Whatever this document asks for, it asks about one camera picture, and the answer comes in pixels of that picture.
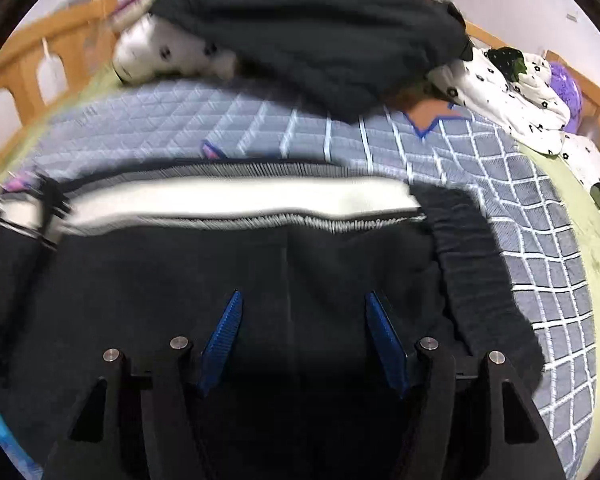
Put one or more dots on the white strawberry print quilt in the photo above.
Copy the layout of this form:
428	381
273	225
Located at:
520	100

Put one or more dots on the white wall socket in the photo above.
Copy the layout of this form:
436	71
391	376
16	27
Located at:
573	16

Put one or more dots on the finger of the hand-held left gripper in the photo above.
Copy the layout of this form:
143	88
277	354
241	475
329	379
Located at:
55	212

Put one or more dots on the white floral pillow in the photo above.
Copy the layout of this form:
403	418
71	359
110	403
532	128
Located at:
590	165

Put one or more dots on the grey checked star blanket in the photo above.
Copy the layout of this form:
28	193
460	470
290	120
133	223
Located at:
505	220

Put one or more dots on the white floral duvet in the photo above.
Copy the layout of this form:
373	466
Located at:
150	50

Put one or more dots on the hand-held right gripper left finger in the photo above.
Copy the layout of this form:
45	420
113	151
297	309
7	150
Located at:
222	340

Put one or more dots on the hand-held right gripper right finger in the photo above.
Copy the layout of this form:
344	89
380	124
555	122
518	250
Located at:
385	345

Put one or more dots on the purple plush toy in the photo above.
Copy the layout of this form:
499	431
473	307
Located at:
567	85

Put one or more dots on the black pants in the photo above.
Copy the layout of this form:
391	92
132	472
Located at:
330	270

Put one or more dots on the black padded jacket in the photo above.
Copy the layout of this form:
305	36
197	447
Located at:
305	35

